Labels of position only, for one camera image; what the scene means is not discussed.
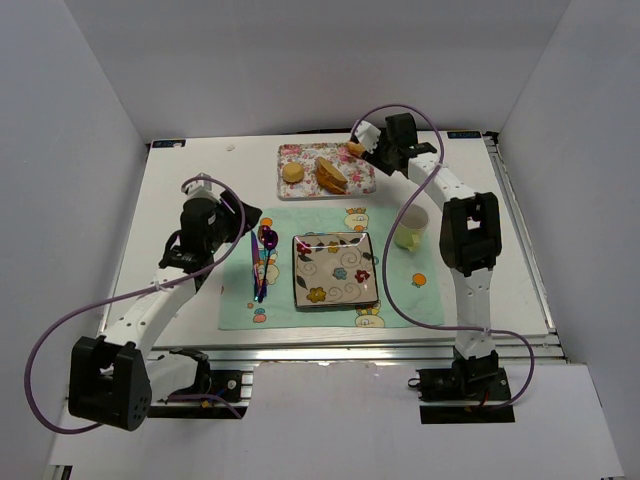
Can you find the oval bread roll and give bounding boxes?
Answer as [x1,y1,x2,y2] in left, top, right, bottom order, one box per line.
[346,141,367,158]

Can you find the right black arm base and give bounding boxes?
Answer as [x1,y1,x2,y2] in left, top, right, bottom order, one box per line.
[407,368,516,425]

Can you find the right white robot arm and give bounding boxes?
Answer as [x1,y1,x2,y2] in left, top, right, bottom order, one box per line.
[351,113,502,364]

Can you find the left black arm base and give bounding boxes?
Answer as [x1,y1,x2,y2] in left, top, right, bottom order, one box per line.
[146,348,252,420]

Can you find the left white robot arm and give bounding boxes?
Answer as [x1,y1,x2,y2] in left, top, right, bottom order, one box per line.
[68,191,262,431]

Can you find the sliced bread pieces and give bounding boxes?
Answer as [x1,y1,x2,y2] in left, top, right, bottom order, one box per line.
[315,157,348,195]

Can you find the round bread bun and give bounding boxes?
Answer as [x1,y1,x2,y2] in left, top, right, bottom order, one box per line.
[281,162,305,184]

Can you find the floral serving tray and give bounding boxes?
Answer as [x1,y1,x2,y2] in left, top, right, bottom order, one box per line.
[276,142,377,200]

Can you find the iridescent purple knife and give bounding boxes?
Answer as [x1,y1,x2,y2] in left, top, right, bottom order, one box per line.
[251,231,264,303]

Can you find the iridescent purple spoon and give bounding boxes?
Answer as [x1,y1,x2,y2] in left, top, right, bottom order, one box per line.
[258,228,279,303]

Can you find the right blue corner sticker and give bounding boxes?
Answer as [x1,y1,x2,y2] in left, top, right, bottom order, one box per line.
[447,130,483,140]

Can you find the blue corner sticker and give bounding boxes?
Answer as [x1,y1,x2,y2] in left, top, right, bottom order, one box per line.
[151,139,186,149]
[447,130,483,140]

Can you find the yellow green mug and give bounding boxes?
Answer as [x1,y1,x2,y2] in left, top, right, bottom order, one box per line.
[393,205,429,252]

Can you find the left blue corner sticker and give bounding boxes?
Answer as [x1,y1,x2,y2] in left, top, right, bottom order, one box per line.
[151,139,186,149]

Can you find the square floral plate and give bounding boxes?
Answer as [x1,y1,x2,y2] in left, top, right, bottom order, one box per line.
[292,231,380,310]

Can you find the mint green placemat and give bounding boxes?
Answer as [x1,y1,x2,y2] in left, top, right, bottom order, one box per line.
[215,207,444,331]

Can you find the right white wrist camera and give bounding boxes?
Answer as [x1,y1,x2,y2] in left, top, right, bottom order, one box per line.
[350,120,381,153]

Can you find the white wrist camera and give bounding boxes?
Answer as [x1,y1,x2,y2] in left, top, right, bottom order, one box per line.
[350,120,381,153]
[180,172,221,203]

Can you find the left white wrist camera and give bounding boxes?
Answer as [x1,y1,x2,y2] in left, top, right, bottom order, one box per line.
[180,172,221,203]

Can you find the aluminium table frame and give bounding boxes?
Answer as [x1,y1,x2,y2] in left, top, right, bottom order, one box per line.
[115,133,565,364]

